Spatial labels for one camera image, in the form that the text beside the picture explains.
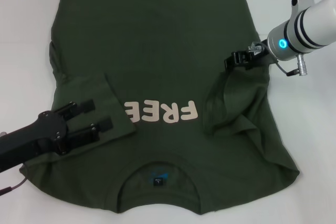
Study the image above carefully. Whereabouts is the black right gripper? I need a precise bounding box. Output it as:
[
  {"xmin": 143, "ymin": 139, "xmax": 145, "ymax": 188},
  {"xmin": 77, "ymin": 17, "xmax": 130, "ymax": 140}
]
[{"xmin": 223, "ymin": 40, "xmax": 276, "ymax": 72}]

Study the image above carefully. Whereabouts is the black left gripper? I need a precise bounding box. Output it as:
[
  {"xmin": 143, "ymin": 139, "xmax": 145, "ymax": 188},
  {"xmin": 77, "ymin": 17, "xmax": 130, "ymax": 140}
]
[{"xmin": 0, "ymin": 99, "xmax": 113, "ymax": 174}]

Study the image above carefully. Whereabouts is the dark green FREE t-shirt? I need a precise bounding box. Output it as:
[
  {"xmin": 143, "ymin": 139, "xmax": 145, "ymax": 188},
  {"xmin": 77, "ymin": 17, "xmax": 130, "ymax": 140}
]
[{"xmin": 19, "ymin": 0, "xmax": 300, "ymax": 213}]

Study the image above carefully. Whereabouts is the thin black cable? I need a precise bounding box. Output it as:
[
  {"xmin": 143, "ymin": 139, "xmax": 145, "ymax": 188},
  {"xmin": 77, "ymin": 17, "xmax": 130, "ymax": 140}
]
[{"xmin": 274, "ymin": 60, "xmax": 299, "ymax": 77}]

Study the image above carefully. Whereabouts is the reddish thin cable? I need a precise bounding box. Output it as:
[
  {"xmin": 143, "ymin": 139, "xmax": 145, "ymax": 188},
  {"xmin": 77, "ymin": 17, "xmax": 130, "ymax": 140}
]
[{"xmin": 0, "ymin": 165, "xmax": 28, "ymax": 196}]

